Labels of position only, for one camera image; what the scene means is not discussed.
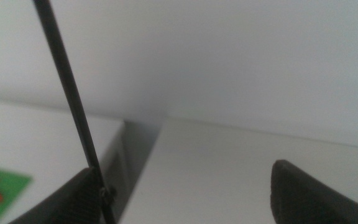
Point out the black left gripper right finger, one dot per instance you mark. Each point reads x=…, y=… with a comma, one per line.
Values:
x=306, y=202

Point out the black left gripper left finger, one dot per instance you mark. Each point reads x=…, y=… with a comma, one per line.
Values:
x=73, y=202

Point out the green card with red mark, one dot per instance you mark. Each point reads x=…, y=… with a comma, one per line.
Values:
x=8, y=186

